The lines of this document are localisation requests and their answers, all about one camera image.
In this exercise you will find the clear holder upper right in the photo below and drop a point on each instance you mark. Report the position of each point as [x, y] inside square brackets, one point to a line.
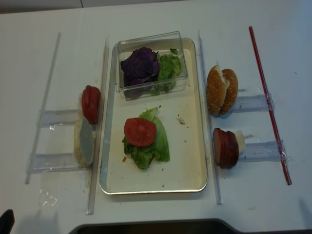
[262, 102]

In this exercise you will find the white bread slices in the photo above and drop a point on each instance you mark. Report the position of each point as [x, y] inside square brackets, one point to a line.
[83, 142]

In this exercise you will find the clear holder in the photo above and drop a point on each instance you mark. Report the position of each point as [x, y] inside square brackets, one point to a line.
[263, 151]
[39, 163]
[262, 102]
[57, 117]

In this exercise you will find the clear rail right of tray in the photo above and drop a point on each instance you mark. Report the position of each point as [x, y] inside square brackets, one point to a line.
[217, 188]

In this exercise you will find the clear holder upper left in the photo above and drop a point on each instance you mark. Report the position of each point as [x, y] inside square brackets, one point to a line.
[57, 117]

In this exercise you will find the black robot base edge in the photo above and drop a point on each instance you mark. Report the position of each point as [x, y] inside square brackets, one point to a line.
[167, 227]

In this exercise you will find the sesame bun right half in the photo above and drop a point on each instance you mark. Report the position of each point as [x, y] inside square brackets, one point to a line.
[231, 91]

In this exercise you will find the red plastic strip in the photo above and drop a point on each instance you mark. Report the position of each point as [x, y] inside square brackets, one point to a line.
[271, 113]

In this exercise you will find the sliced tomato stack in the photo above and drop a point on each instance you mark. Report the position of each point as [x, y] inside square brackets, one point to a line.
[90, 103]

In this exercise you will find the dark red meat slices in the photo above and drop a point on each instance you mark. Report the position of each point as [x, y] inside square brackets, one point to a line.
[226, 149]

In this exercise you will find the clear plastic box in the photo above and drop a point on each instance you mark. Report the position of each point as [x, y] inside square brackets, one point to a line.
[161, 44]

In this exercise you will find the green lettuce leaf on tray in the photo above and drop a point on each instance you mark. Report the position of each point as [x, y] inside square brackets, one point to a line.
[159, 150]

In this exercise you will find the purple cabbage leaf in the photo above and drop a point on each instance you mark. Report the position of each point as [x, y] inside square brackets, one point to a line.
[140, 67]

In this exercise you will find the white metal tray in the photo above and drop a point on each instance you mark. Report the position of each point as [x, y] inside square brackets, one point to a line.
[181, 114]

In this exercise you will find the sesame bun half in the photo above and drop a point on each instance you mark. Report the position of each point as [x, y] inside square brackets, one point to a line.
[215, 90]
[231, 91]

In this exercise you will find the clear rail of tray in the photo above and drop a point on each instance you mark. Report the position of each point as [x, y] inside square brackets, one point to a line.
[217, 188]
[93, 183]

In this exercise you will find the tomato slice on lettuce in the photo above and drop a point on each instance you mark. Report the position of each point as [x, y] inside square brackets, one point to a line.
[140, 132]

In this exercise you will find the clear holder lower left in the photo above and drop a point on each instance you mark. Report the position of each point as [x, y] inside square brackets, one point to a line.
[39, 163]

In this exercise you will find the clear rail left of tray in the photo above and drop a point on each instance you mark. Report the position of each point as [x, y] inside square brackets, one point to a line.
[93, 183]

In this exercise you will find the sesame bun left half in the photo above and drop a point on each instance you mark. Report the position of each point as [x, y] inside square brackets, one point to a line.
[215, 90]

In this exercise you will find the white cheese piece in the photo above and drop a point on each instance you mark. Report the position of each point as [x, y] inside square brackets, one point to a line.
[240, 141]

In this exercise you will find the clear holder lower right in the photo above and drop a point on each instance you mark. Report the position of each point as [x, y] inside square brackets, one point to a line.
[263, 151]

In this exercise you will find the clear far left strip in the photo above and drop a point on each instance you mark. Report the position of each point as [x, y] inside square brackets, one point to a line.
[43, 106]

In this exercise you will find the black object bottom left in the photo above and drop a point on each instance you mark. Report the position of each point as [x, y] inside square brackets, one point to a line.
[7, 221]

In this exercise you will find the green lettuce in box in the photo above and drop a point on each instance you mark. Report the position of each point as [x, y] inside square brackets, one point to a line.
[170, 67]

